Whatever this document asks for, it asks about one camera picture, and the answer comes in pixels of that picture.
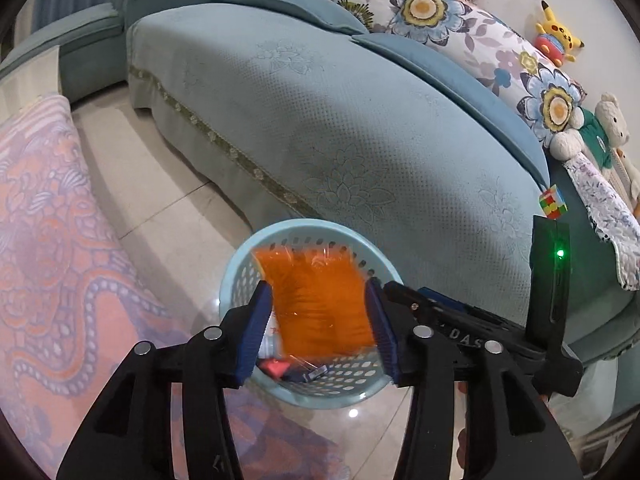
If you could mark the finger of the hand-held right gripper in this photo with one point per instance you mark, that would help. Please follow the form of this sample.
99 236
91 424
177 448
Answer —
407 302
450 300

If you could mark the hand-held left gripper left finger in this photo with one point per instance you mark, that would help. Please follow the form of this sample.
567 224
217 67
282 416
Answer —
257 320

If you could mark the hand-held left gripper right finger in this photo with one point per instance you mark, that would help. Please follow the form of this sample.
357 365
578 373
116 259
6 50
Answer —
382 330

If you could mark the orange snack packet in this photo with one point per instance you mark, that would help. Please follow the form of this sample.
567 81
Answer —
315 305

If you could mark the light blue plastic basket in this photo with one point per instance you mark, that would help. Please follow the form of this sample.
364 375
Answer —
330 391

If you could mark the small blue lighter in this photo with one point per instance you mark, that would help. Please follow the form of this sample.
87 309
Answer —
310 374

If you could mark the colourful puzzle cube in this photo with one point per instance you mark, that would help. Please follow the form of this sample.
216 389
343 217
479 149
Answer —
554 202

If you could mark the white lace cloth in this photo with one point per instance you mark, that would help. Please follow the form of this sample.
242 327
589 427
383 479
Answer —
610 210

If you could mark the white teddy bear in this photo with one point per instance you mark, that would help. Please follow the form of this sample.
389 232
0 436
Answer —
612 120

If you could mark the teal fabric sofa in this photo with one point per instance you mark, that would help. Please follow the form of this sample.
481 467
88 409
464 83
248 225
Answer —
325 135

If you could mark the yellow plush toy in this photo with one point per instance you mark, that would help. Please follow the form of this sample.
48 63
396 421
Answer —
557 30

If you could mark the blue sofa back cushion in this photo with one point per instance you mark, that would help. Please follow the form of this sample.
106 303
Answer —
300 7

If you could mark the teal chaise sofa section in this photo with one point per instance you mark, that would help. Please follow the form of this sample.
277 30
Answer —
65 45

